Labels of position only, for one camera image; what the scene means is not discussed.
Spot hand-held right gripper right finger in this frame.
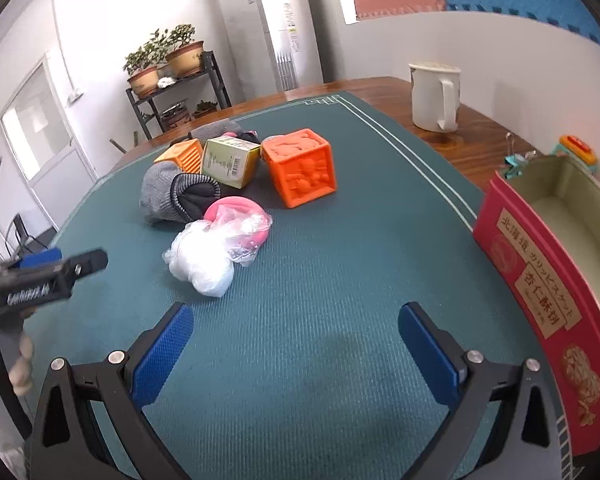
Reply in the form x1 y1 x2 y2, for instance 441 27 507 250
397 302 573 480

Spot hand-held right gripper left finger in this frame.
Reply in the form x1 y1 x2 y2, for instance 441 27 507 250
25 301 196 480

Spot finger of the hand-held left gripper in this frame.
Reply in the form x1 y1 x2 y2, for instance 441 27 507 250
0 248 109 322
7 247 63 273

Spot white stuff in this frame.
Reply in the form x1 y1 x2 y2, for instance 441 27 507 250
162 207 273 298

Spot grey and black work glove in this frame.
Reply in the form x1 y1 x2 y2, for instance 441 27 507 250
187 119 243 142
139 162 222 224

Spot cardboard box of toys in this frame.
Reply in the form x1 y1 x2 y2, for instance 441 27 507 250
472 155 600 458

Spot small orange embossed cube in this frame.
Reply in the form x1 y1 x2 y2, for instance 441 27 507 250
154 139 204 176

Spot pink round disc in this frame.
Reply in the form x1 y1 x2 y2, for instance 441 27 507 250
203 196 272 261

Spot green and yellow carton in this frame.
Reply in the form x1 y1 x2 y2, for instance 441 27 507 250
200 137 261 189

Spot large orange embossed cube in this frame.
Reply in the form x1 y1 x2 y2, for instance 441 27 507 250
260 129 340 209

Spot person's left hand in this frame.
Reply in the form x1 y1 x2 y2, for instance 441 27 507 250
0 334 35 428

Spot black chair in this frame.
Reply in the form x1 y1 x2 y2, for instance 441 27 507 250
5 212 48 257

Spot grey door with window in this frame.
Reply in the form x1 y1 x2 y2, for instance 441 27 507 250
0 52 99 184

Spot green table mat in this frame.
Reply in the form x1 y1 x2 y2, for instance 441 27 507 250
22 91 576 480

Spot potted plant in clay pot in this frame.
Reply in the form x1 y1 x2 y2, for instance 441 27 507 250
164 24 205 79
123 42 162 99

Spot pink and black round item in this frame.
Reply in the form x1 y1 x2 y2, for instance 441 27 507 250
222 130 263 147

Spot binder clips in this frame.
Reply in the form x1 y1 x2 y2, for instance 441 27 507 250
502 132 529 178

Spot black plant rack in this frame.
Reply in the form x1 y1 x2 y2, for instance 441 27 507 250
125 51 232 141

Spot colourful toy bus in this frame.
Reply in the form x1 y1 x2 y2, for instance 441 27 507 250
550 135 598 173

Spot white mug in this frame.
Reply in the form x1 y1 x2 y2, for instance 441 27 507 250
409 61 462 132

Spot standing air conditioner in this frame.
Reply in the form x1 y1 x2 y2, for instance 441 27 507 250
207 0 326 93

